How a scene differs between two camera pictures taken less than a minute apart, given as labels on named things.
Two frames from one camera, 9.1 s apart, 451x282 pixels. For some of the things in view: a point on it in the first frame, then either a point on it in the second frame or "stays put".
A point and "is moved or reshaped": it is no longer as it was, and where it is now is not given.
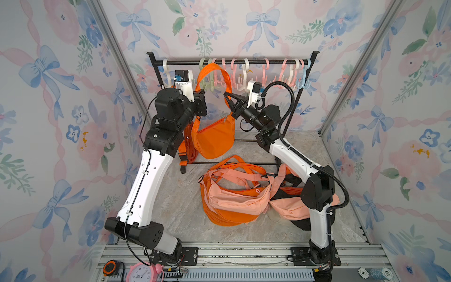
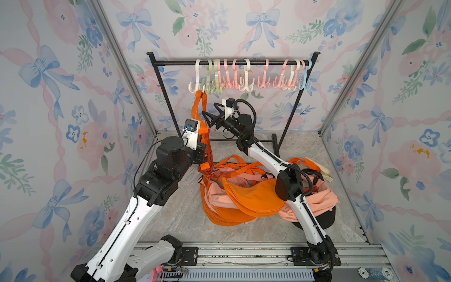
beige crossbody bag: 289,211 is moved or reshaped
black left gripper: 199,101 -> 200,151
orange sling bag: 233,214 stays put
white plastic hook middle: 245,67 stays put
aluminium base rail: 236,262 stays put
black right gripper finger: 237,98 -> 214,118
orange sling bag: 216,140 -> 256,200
